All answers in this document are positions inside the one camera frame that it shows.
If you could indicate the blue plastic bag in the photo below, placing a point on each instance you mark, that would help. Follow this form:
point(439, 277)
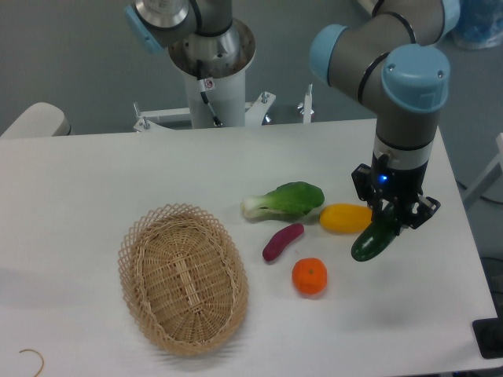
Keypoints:
point(479, 25)

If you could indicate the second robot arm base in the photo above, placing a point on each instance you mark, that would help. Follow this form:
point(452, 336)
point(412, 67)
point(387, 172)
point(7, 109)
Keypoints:
point(203, 38)

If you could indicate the white metal frame right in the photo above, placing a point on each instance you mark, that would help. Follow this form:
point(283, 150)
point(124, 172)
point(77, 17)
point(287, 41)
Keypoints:
point(490, 173)

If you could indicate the green bok choy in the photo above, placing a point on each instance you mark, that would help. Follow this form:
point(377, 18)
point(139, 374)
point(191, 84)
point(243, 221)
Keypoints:
point(294, 200)

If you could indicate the black device at table edge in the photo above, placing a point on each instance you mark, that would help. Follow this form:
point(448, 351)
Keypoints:
point(488, 335)

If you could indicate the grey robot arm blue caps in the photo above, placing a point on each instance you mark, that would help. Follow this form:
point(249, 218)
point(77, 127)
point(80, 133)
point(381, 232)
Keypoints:
point(391, 66)

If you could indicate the woven wicker basket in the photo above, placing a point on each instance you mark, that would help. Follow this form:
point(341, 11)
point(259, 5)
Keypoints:
point(183, 280)

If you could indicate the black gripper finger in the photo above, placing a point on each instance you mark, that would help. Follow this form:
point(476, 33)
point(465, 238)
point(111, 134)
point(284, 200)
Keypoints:
point(398, 219)
point(377, 205)

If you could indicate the white chair back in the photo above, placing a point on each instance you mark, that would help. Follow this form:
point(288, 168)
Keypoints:
point(39, 120)

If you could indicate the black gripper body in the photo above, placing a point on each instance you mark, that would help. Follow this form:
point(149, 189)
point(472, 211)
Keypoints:
point(396, 174)

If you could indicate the orange tangerine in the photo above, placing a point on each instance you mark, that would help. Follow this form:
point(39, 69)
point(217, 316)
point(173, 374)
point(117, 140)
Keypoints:
point(309, 276)

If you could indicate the yellow bell pepper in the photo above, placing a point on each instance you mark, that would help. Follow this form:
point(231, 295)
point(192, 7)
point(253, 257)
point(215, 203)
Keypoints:
point(345, 218)

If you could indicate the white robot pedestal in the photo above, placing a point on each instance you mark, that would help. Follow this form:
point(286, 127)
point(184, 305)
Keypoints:
point(212, 103)

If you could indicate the purple sweet potato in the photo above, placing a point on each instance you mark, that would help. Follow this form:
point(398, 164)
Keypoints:
point(280, 240)

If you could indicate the green cucumber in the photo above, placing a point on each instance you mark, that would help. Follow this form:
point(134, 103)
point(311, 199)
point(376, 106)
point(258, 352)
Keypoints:
point(377, 236)

